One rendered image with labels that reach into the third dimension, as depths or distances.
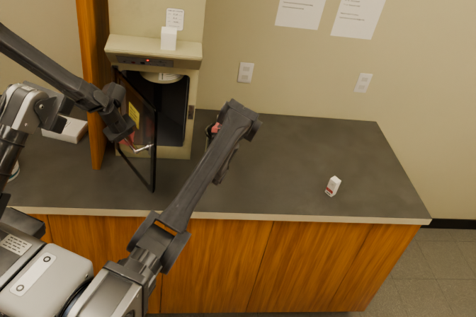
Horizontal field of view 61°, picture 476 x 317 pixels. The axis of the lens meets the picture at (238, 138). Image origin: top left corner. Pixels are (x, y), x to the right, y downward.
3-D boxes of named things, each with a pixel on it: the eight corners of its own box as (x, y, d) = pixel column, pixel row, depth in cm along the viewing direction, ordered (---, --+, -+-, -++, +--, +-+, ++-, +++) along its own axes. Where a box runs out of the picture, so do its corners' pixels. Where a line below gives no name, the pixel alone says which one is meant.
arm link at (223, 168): (219, 111, 103) (256, 133, 102) (229, 95, 106) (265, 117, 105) (194, 175, 140) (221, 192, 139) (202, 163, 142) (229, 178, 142)
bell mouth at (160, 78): (141, 59, 169) (141, 47, 166) (184, 63, 172) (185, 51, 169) (137, 81, 155) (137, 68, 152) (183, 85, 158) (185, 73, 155)
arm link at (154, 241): (131, 250, 79) (154, 264, 79) (158, 214, 87) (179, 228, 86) (122, 272, 85) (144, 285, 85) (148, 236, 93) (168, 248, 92)
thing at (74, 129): (56, 120, 189) (55, 113, 186) (89, 128, 188) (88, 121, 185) (42, 136, 179) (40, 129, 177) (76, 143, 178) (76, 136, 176)
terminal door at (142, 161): (117, 148, 173) (114, 65, 148) (154, 194, 156) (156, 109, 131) (116, 149, 172) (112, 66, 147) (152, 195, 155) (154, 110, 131)
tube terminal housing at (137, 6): (122, 121, 196) (117, -48, 148) (190, 125, 201) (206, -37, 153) (115, 156, 176) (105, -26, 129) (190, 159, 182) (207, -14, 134)
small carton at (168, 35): (161, 42, 141) (161, 26, 138) (176, 44, 142) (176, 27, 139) (160, 49, 138) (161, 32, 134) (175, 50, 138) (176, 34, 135)
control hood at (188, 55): (110, 59, 147) (108, 33, 141) (200, 66, 152) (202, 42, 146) (105, 75, 138) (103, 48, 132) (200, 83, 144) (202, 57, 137)
